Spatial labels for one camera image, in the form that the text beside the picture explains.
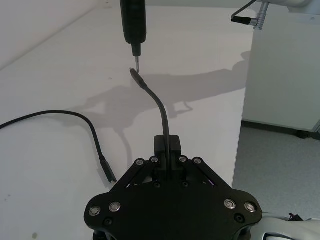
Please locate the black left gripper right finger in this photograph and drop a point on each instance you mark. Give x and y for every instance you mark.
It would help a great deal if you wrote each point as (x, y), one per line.
(175, 147)

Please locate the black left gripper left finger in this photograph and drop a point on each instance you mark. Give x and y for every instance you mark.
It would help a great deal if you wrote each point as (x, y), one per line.
(160, 150)

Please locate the white cabinet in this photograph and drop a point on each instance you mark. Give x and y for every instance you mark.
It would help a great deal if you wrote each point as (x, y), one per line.
(282, 75)

